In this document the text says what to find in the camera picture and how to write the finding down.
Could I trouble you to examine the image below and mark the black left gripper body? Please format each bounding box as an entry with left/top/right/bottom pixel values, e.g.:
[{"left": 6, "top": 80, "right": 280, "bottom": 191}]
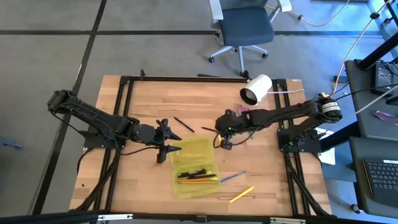
[{"left": 130, "top": 123, "right": 163, "bottom": 146}]

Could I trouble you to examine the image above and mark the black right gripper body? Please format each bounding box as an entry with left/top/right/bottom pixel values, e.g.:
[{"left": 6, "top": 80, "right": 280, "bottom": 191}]
[{"left": 214, "top": 113, "right": 248, "bottom": 134}]

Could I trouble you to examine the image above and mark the black pen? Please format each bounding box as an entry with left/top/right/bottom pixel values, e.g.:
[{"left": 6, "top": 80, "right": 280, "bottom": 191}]
[
  {"left": 186, "top": 173, "right": 218, "bottom": 180},
  {"left": 173, "top": 116, "right": 196, "bottom": 134}
]

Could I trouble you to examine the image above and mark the translucent yellow-green supply box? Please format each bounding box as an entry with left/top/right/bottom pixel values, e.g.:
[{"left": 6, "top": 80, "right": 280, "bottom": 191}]
[{"left": 169, "top": 136, "right": 223, "bottom": 200}]

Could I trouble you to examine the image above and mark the blue pen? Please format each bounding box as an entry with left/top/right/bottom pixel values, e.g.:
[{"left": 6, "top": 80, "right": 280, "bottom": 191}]
[{"left": 220, "top": 170, "right": 248, "bottom": 184}]

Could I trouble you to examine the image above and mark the thick black marker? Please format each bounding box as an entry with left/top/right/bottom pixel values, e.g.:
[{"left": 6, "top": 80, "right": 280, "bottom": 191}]
[{"left": 177, "top": 169, "right": 208, "bottom": 179}]

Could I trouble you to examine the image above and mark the orange pencil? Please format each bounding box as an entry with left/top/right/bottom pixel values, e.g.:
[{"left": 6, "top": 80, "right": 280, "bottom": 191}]
[{"left": 177, "top": 177, "right": 219, "bottom": 183}]

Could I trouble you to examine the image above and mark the yellow highlighter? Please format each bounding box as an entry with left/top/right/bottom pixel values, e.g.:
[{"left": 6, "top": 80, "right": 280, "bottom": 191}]
[{"left": 229, "top": 185, "right": 256, "bottom": 204}]

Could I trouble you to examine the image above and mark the natural wood pencil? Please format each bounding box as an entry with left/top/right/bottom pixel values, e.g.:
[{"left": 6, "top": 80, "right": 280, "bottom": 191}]
[{"left": 216, "top": 195, "right": 257, "bottom": 200}]

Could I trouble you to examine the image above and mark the grey office chair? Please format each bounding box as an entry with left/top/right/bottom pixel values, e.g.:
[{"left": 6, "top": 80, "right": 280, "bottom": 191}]
[{"left": 208, "top": 0, "right": 293, "bottom": 77}]

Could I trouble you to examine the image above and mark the white paper sheet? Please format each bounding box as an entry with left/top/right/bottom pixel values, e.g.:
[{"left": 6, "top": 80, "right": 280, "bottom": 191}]
[{"left": 312, "top": 126, "right": 336, "bottom": 166}]

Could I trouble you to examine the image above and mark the black desk leg beam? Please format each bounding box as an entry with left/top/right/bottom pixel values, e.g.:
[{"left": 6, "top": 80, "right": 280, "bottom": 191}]
[
  {"left": 318, "top": 120, "right": 358, "bottom": 153},
  {"left": 356, "top": 39, "right": 398, "bottom": 71}
]

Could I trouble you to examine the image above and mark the dark grey desk top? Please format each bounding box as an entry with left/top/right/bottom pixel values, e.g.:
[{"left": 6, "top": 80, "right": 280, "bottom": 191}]
[
  {"left": 348, "top": 136, "right": 398, "bottom": 218},
  {"left": 344, "top": 58, "right": 398, "bottom": 142}
]

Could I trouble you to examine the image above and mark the blue object on floor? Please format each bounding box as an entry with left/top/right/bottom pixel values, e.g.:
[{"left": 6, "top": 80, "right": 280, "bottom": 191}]
[{"left": 0, "top": 136, "right": 25, "bottom": 151}]

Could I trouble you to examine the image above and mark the black power adapter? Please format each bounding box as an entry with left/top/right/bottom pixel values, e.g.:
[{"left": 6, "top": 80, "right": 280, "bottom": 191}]
[{"left": 371, "top": 63, "right": 396, "bottom": 96}]

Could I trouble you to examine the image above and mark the black laptop keyboard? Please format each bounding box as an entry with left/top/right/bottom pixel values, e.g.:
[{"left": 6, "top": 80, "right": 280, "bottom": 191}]
[{"left": 362, "top": 158, "right": 398, "bottom": 209}]

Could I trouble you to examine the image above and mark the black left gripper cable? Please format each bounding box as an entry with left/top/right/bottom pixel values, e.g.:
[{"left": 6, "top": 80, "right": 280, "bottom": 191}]
[{"left": 119, "top": 145, "right": 160, "bottom": 156}]

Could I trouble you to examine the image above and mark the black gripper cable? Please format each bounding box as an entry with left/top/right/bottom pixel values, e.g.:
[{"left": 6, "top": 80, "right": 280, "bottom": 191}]
[
  {"left": 212, "top": 124, "right": 259, "bottom": 149},
  {"left": 119, "top": 145, "right": 160, "bottom": 156}
]

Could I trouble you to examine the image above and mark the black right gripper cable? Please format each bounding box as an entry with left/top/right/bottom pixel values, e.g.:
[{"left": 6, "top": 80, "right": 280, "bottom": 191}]
[{"left": 212, "top": 124, "right": 259, "bottom": 149}]

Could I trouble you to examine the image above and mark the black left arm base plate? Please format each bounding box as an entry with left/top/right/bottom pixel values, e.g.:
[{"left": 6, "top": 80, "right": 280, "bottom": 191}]
[{"left": 83, "top": 124, "right": 127, "bottom": 150}]

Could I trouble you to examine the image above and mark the black aluminium table frame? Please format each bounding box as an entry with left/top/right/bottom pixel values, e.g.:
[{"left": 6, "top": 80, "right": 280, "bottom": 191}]
[{"left": 73, "top": 68, "right": 332, "bottom": 218}]

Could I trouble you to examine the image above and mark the white lamp cable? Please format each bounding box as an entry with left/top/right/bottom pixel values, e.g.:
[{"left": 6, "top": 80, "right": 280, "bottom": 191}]
[{"left": 266, "top": 88, "right": 305, "bottom": 95}]

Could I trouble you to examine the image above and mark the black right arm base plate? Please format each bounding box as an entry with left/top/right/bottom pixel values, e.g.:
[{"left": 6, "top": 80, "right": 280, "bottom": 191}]
[{"left": 277, "top": 127, "right": 323, "bottom": 154}]

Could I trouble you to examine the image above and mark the silver metal bracket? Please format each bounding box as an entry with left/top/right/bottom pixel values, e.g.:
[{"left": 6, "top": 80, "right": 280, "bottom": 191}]
[
  {"left": 269, "top": 217, "right": 307, "bottom": 224},
  {"left": 97, "top": 213, "right": 134, "bottom": 222}
]

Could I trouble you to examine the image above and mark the yellow floor cable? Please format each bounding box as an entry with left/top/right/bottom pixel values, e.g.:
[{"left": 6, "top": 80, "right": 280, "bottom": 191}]
[{"left": 266, "top": 0, "right": 352, "bottom": 28}]

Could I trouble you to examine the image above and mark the black power cable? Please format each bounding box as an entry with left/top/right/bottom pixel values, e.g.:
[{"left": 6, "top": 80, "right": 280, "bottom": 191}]
[{"left": 334, "top": 82, "right": 398, "bottom": 102}]

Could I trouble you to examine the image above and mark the hanging yellow cable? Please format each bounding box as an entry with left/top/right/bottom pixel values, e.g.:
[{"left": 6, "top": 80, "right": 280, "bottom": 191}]
[{"left": 331, "top": 0, "right": 393, "bottom": 96}]

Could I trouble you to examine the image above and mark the purple lanyard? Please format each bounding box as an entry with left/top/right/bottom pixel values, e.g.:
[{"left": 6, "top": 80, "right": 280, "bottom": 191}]
[{"left": 372, "top": 110, "right": 398, "bottom": 126}]

